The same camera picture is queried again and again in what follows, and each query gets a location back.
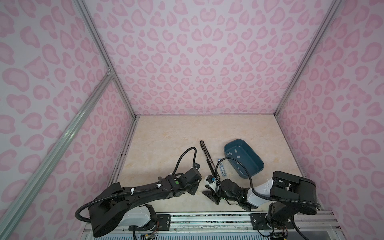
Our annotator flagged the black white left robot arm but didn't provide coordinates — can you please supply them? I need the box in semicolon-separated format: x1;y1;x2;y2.
75;168;202;238

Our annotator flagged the light blue mini stapler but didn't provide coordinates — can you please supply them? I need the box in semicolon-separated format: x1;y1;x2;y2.
218;159;227;177

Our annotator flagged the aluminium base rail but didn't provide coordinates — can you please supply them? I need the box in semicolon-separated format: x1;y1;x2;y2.
80;211;340;240

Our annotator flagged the aluminium corner frame post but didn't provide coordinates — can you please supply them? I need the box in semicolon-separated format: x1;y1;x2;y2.
274;0;344;119
73;0;137;120

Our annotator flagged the black long stapler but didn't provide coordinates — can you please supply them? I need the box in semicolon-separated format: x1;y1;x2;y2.
200;141;216;177

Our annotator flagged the teal plastic tray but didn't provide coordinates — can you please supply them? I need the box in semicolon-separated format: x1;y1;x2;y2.
224;139;265;179

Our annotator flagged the aluminium corner frame post right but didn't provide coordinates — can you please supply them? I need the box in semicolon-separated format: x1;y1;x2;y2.
274;0;344;119

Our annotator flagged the aluminium diagonal frame bar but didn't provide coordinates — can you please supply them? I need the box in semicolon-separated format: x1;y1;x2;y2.
1;73;115;240

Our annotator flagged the aluminium corner frame post left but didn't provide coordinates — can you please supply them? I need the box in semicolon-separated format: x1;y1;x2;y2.
73;0;137;120

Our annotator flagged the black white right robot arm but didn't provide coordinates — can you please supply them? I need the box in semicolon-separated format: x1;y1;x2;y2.
203;171;320;230

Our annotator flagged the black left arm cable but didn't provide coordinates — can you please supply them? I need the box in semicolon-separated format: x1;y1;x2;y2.
171;146;201;176

